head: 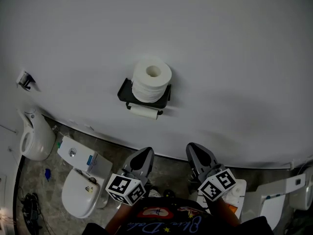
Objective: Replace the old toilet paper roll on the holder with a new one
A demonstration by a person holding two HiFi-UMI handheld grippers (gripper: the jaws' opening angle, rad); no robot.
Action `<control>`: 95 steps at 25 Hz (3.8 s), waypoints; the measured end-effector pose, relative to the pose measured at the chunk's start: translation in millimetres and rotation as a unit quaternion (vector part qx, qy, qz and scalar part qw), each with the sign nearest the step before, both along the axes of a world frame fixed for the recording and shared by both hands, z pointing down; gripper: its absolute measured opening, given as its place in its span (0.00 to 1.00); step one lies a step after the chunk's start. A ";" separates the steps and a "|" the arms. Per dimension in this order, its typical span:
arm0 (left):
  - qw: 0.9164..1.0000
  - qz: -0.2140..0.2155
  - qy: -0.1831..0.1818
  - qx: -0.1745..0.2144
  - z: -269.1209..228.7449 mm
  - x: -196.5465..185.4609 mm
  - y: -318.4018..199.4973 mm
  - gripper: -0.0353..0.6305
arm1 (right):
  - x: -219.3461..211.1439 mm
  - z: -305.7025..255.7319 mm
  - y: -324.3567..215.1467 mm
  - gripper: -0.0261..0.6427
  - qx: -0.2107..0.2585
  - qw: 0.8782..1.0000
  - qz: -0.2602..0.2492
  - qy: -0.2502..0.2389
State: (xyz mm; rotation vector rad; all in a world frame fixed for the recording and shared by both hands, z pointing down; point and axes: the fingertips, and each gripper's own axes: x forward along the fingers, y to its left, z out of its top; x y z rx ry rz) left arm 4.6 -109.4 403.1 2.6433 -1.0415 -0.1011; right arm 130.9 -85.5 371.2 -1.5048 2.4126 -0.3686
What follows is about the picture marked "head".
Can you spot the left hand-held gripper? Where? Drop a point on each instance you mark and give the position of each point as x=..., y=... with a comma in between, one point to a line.
x=127, y=187

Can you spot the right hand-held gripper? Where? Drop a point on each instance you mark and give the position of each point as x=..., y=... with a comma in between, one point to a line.
x=215, y=185

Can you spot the thin white toilet paper roll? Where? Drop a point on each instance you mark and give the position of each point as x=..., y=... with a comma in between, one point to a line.
x=143, y=112

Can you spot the black toilet paper holder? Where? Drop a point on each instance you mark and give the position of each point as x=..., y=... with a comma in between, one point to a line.
x=124, y=92

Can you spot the large white toilet paper roll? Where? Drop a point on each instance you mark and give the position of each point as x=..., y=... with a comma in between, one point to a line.
x=146, y=89

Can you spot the person's left forearm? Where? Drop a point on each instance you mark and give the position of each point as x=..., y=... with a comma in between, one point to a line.
x=116, y=215

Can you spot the person's right forearm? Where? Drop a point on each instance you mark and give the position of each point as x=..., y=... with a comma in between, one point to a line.
x=227, y=210

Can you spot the white toilet with tank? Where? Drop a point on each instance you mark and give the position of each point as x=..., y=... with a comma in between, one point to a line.
x=78, y=195

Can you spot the white toilet with open lid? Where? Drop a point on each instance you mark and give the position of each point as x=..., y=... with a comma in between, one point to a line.
x=271, y=204

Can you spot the white box with orange label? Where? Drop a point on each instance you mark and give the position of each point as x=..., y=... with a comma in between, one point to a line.
x=238, y=192

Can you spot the person's shoe with white pattern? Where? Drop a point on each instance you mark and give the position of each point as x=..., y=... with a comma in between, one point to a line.
x=153, y=193

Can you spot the person's black shoe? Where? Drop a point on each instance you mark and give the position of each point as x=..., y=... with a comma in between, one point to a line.
x=169, y=193

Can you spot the black printed shirt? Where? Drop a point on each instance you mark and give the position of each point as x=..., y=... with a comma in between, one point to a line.
x=171, y=219

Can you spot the small blue object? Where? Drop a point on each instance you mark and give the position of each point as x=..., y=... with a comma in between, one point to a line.
x=48, y=174

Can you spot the white urinal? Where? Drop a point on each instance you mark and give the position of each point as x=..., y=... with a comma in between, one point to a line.
x=40, y=141

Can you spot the metal wall bracket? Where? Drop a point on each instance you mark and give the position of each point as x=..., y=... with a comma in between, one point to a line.
x=24, y=78

